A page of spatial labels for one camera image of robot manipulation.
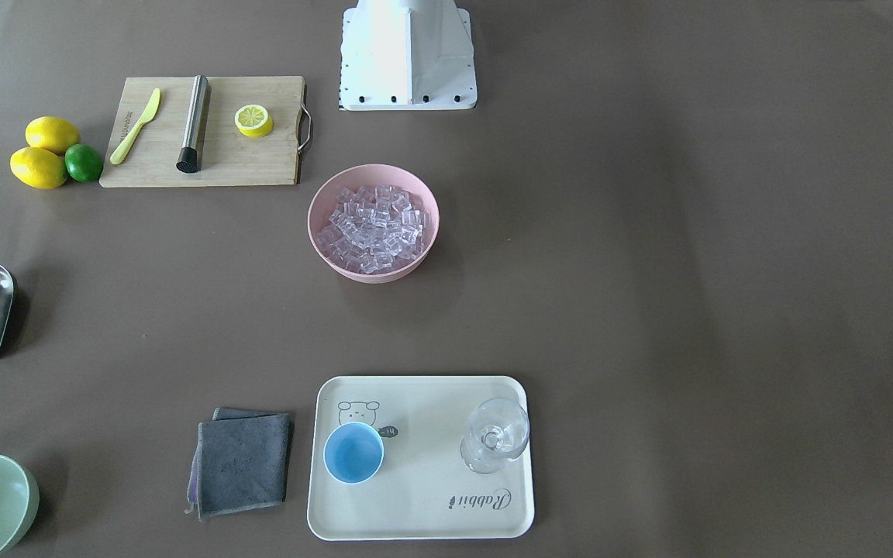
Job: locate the pink bowl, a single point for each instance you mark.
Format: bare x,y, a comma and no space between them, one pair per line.
373,175

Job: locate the pile of clear ice cubes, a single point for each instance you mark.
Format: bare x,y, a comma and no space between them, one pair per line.
373,230

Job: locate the light blue cup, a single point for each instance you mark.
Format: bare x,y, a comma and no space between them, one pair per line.
353,453

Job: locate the clear wine glass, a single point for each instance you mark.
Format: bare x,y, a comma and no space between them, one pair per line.
498,432

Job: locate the cream rabbit tray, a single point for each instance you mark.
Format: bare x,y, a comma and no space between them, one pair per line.
423,489

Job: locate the half lemon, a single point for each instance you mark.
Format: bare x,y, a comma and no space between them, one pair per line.
253,121

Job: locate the bamboo cutting board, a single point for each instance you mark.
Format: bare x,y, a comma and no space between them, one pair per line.
226,156

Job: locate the grey folded cloth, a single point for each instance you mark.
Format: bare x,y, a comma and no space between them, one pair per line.
240,462

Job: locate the steel muddler black tip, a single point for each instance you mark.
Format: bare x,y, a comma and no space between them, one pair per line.
190,155

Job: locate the yellow plastic knife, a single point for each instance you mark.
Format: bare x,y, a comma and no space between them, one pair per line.
148,114

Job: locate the green lime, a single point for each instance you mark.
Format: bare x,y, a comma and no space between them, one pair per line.
83,163

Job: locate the whole lemon upper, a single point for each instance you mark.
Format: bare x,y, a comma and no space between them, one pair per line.
51,133

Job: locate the whole lemon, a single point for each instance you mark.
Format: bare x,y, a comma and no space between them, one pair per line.
51,133
38,168

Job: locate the whole lemon lower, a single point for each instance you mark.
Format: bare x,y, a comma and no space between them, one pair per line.
38,168

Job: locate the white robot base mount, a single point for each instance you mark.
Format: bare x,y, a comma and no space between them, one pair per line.
407,56

